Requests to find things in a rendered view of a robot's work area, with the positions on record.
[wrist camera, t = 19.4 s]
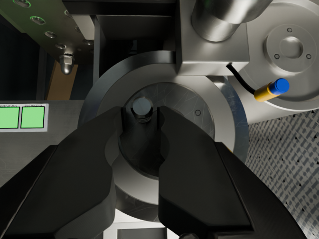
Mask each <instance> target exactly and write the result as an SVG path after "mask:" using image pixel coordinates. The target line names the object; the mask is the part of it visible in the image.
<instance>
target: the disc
mask: <svg viewBox="0 0 319 239"><path fill-rule="evenodd" d="M155 63H173V64H176V52H175V51H163V50H161V51H149V52H144V53H140V54H137V55H133V56H131V57H128V58H126V59H124V60H122V61H120V62H119V63H117V64H115V65H114V66H113V67H111V68H110V69H109V70H107V71H106V72H105V73H104V74H103V75H102V76H101V77H100V78H99V79H98V80H97V81H96V83H95V84H94V85H93V87H92V88H91V90H90V91H89V93H88V95H87V97H86V99H85V101H84V103H83V105H82V108H81V111H80V115H79V119H78V125H77V128H78V127H80V126H81V125H83V124H85V123H86V122H88V121H90V120H92V119H93V118H95V116H96V112H97V110H98V107H99V105H100V102H101V100H102V99H103V97H104V95H105V94H106V92H107V91H108V90H109V89H110V87H111V86H112V85H113V84H114V83H115V82H116V81H117V80H118V79H120V78H121V77H122V76H124V75H125V74H127V73H128V72H130V71H132V70H134V69H136V68H139V67H141V66H144V65H148V64H155ZM205 76H206V77H207V78H208V79H210V80H211V81H212V82H213V83H214V84H215V85H216V86H217V87H218V88H219V89H220V91H221V92H222V93H223V95H224V96H225V98H226V100H227V102H228V104H229V106H230V108H231V111H232V114H233V117H234V121H235V148H234V152H233V153H234V154H235V155H236V156H237V157H238V158H239V159H240V160H241V161H242V162H243V163H244V164H245V161H246V157H247V152H248V146H249V129H248V122H247V117H246V113H245V110H244V107H243V105H242V102H241V100H240V98H239V96H238V94H237V93H236V91H235V89H234V88H233V87H232V85H231V84H230V82H229V81H228V80H227V79H226V78H225V77H224V76H223V75H205ZM115 189H116V195H117V199H116V209H117V210H119V211H121V212H123V213H125V214H127V215H129V216H131V217H134V218H137V219H139V220H143V221H149V222H157V223H160V221H159V218H158V205H155V204H150V203H146V202H142V201H139V200H137V199H135V198H133V197H131V196H129V195H127V194H126V193H124V192H123V191H122V190H120V189H119V188H118V187H117V186H116V185H115Z"/></svg>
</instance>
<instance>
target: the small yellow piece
mask: <svg viewBox="0 0 319 239"><path fill-rule="evenodd" d="M226 67H227V68H228V69H229V70H230V71H231V72H232V74H233V75H234V76H235V78H236V79H237V80H238V82H239V83H240V84H241V85H242V86H243V87H244V88H245V89H246V90H247V91H248V92H249V93H251V94H252V95H254V98H255V99H256V100H257V101H259V102H263V101H266V100H269V99H271V98H274V97H276V96H279V95H280V94H282V93H284V92H287V90H288V89H289V83H288V81H287V80H285V79H283V78H279V79H277V80H275V81H273V82H270V83H268V84H266V85H265V86H263V87H261V88H259V89H257V90H254V89H253V88H252V87H250V86H249V85H248V84H247V83H246V82H245V81H244V80H243V78H242V77H241V76H240V74H239V73H238V72H237V71H236V69H235V68H234V67H233V66H232V65H227V66H226Z"/></svg>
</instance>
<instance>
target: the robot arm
mask: <svg viewBox="0 0 319 239"><path fill-rule="evenodd" d="M126 114H127V113H126V108H125V107H120V106H115V107H113V108H111V109H109V110H108V111H106V112H104V113H102V114H101V115H99V116H97V117H95V118H93V119H92V120H90V121H88V122H86V123H85V124H83V125H81V126H80V127H78V128H77V129H76V130H74V131H73V132H72V133H70V134H69V135H68V136H67V137H66V138H65V139H63V140H62V141H61V142H60V143H59V144H58V145H50V146H48V147H47V148H46V149H45V150H44V151H42V152H41V153H40V154H39V155H38V156H37V157H35V158H34V159H33V160H32V161H31V162H30V163H28V164H27V165H26V166H25V167H24V168H22V169H21V170H20V171H19V172H18V173H17V174H15V175H14V176H13V177H12V178H11V179H10V180H8V181H7V182H6V183H5V184H4V185H3V186H2V187H1V188H0V239H94V238H95V237H96V236H98V235H99V234H101V233H102V232H103V231H105V230H106V229H107V228H109V227H110V226H111V225H112V223H113V221H114V219H115V210H116V199H117V195H116V189H115V183H114V177H113V169H112V167H111V165H112V163H113V162H114V160H115V159H116V157H117V156H118V155H119V147H118V137H119V136H120V135H121V134H122V132H123V131H125V127H126ZM157 130H159V132H160V133H161V146H160V153H161V155H162V156H163V157H164V159H165V161H164V162H163V164H162V165H161V166H160V167H159V198H158V218H159V221H160V222H161V224H162V225H163V226H165V227H166V228H168V229H169V230H170V231H172V232H174V233H175V234H176V235H178V236H179V239H307V237H306V236H305V234H304V232H303V231H302V229H301V228H300V226H299V225H298V223H297V222H296V220H295V219H294V218H293V216H292V215H291V214H290V212H289V211H288V210H287V208H286V207H285V206H284V205H283V203H282V202H281V201H280V200H279V198H278V197H277V196H276V195H275V194H274V193H273V192H272V191H271V190H270V189H269V187H268V186H267V185H266V184H265V183H263V182H262V181H261V180H260V179H259V178H258V177H257V176H256V175H255V174H254V173H253V172H252V171H251V170H250V169H249V168H248V167H247V166H246V165H245V164H244V163H243V162H242V161H241V160H240V159H239V158H238V157H237V156H236V155H235V154H234V153H233V152H232V151H231V150H230V149H229V148H228V147H227V146H226V145H225V144H224V143H223V142H215V141H214V140H213V139H212V138H211V137H210V136H209V135H208V134H207V133H206V132H205V131H204V130H203V129H201V128H200V127H199V126H197V125H196V124H195V123H193V122H191V121H190V120H188V119H186V118H185V117H183V116H182V115H180V114H178V113H177V112H175V111H173V110H172V109H170V108H168V107H167V106H160V107H157Z"/></svg>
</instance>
